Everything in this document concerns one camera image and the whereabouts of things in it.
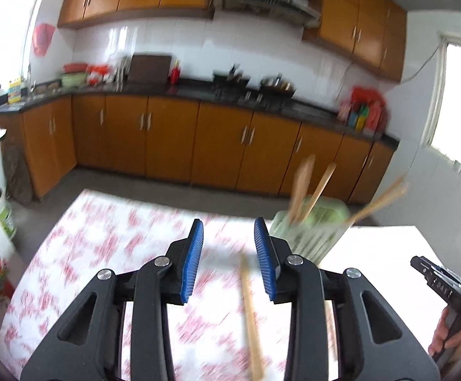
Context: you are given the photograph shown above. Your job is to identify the green perforated chopstick holder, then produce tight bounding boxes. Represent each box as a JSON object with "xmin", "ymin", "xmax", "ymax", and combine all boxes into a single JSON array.
[{"xmin": 270, "ymin": 200, "xmax": 350, "ymax": 266}]

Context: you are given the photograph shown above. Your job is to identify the green and yellow boxes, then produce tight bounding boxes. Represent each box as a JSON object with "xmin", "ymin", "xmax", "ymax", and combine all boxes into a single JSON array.
[{"xmin": 349, "ymin": 105, "xmax": 368, "ymax": 130}]

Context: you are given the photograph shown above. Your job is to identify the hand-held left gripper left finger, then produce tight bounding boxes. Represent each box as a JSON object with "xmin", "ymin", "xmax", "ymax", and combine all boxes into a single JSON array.
[{"xmin": 20, "ymin": 219, "xmax": 204, "ymax": 381}]

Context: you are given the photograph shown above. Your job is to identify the pot with lid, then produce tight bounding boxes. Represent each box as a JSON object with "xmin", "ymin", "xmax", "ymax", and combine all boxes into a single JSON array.
[{"xmin": 260, "ymin": 73, "xmax": 296, "ymax": 98}]

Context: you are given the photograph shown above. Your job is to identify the white wall cable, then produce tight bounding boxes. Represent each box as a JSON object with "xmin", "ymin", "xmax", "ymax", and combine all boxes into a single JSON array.
[{"xmin": 403, "ymin": 45, "xmax": 441, "ymax": 84}]

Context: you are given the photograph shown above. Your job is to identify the floral white tablecloth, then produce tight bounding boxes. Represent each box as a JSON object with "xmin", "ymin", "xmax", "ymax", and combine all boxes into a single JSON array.
[{"xmin": 0, "ymin": 190, "xmax": 449, "ymax": 381}]

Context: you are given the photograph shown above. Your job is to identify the orange snack packet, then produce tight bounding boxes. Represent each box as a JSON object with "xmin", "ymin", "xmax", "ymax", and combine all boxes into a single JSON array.
[{"xmin": 87, "ymin": 64, "xmax": 114, "ymax": 85}]

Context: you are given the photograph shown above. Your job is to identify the barred sliding window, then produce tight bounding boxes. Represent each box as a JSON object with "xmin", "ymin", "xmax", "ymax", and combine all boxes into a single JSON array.
[{"xmin": 421, "ymin": 32, "xmax": 461, "ymax": 179}]

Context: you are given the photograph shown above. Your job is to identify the sliding window by sink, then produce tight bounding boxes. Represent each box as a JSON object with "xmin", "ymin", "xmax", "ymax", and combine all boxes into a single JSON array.
[{"xmin": 0, "ymin": 0, "xmax": 52, "ymax": 96}]

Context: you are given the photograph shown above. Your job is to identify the large red sauce bottle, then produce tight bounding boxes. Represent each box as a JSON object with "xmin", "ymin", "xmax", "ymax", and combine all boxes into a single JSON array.
[{"xmin": 367, "ymin": 101, "xmax": 385, "ymax": 131}]

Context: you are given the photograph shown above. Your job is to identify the green basin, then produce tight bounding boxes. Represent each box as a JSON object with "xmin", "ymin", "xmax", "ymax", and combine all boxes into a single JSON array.
[{"xmin": 61, "ymin": 72, "xmax": 88, "ymax": 88}]

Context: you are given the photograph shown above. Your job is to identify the dark cutting board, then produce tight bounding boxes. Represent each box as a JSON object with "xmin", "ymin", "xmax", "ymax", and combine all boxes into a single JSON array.
[{"xmin": 129, "ymin": 53, "xmax": 173, "ymax": 84}]

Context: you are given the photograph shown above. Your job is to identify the black wok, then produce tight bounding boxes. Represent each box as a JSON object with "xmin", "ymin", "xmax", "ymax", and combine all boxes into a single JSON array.
[{"xmin": 213, "ymin": 63, "xmax": 251, "ymax": 88}]

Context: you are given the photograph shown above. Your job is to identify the red hanging plastic bag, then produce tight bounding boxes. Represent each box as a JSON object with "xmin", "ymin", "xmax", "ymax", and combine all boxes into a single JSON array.
[{"xmin": 33, "ymin": 24, "xmax": 56, "ymax": 56}]

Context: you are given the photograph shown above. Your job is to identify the red plastic bag on bottles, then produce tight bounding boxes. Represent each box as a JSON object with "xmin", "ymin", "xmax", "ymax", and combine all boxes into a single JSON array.
[{"xmin": 351, "ymin": 86, "xmax": 387, "ymax": 108}]

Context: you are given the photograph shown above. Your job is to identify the black kitchen countertop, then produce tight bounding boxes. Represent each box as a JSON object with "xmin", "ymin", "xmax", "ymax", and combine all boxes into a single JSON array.
[{"xmin": 0, "ymin": 77, "xmax": 401, "ymax": 149}]

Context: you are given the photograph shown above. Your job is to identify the brown base cabinets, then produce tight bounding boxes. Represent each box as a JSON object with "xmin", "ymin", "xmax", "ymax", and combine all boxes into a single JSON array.
[{"xmin": 0, "ymin": 93, "xmax": 398, "ymax": 205}]

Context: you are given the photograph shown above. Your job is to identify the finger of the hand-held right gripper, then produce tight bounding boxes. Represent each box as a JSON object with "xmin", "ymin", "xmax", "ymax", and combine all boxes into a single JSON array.
[{"xmin": 410, "ymin": 256, "xmax": 461, "ymax": 315}]

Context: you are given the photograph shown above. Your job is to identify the white and green bucket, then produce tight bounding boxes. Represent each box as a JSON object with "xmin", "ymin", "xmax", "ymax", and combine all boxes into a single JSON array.
[{"xmin": 0, "ymin": 188, "xmax": 18, "ymax": 239}]

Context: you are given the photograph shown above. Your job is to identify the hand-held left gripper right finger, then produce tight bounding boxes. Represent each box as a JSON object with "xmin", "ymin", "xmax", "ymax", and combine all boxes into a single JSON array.
[{"xmin": 254, "ymin": 217, "xmax": 441, "ymax": 381}]

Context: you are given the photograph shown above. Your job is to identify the person's right hand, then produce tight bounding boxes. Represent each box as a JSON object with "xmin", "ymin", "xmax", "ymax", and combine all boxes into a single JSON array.
[{"xmin": 429, "ymin": 307, "xmax": 461, "ymax": 360}]

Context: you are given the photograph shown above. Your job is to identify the black gas stove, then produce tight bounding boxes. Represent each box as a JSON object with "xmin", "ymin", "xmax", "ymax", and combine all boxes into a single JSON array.
[{"xmin": 214, "ymin": 87, "xmax": 294, "ymax": 109}]

